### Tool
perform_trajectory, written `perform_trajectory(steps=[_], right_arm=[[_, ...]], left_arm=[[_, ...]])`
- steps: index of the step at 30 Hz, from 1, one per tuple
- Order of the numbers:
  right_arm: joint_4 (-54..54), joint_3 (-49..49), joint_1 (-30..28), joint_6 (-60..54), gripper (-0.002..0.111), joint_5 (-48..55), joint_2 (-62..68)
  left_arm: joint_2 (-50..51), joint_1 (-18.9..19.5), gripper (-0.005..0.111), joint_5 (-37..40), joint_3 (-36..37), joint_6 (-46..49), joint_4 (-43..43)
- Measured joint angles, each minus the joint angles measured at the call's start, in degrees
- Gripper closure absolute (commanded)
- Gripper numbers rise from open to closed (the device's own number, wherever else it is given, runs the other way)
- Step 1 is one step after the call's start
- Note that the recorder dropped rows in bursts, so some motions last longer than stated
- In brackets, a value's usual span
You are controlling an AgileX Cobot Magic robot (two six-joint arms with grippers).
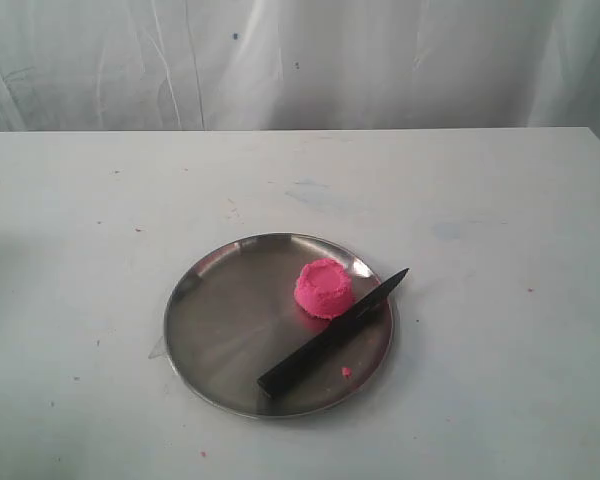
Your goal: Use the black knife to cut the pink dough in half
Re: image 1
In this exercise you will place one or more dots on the round stainless steel plate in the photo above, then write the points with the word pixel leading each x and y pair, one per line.
pixel 232 317

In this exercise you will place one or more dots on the white backdrop curtain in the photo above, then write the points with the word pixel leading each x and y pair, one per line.
pixel 225 65

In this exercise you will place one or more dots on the black knife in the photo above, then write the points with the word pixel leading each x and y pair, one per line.
pixel 292 370

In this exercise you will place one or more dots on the clear tape piece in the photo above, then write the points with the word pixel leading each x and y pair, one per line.
pixel 159 350

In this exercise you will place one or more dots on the pink putty lump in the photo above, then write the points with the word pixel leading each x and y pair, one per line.
pixel 324 289

